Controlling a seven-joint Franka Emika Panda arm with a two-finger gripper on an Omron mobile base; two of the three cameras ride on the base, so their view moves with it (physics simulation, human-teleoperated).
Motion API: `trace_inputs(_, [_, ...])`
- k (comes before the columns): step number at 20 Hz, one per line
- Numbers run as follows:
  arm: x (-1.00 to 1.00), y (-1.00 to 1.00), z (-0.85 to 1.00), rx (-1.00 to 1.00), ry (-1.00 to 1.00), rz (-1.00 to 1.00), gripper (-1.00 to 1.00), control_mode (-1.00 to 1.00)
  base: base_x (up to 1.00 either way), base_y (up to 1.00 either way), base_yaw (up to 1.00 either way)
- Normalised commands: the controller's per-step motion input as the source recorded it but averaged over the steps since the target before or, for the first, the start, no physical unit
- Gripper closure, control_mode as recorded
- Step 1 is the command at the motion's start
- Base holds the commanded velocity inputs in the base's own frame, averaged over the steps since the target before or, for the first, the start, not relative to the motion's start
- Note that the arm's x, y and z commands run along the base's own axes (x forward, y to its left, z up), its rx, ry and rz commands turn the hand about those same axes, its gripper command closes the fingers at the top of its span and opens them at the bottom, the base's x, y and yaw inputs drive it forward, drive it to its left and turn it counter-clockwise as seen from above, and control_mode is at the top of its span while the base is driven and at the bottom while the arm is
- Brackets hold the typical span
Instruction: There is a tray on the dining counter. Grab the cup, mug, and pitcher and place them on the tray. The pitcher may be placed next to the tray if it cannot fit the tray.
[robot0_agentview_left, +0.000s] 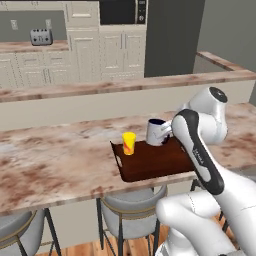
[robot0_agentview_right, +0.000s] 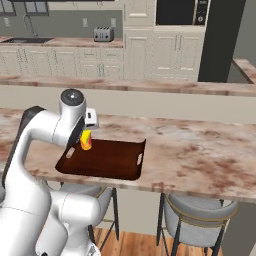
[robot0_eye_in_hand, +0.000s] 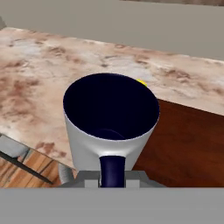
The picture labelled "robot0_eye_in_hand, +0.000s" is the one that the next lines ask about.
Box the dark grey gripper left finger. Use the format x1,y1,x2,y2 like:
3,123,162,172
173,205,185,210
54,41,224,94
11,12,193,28
57,170,102,188

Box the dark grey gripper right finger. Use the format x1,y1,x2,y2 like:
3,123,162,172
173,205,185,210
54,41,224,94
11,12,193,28
124,170,168,188

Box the white mug with navy inside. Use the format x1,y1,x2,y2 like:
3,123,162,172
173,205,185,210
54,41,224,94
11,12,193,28
62,73,161,188

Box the brown wooden counter side panel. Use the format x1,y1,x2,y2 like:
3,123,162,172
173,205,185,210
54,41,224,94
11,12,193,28
131,98,224,188

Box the grey cylinder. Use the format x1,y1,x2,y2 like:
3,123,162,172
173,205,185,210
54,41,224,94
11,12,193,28
58,163,76,186

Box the grey stool with black leg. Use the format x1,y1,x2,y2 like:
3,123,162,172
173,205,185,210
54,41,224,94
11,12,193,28
0,133,55,186

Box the small yellow object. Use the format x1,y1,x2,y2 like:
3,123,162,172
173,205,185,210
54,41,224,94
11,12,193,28
136,78,149,88

